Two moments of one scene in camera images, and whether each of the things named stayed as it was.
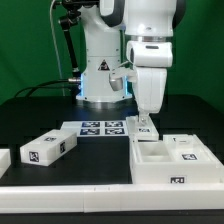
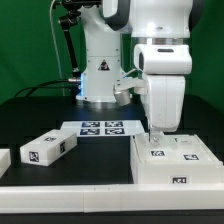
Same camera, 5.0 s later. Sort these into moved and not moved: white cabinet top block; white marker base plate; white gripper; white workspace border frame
Moved: white gripper
Not moved: white workspace border frame; white cabinet top block; white marker base plate
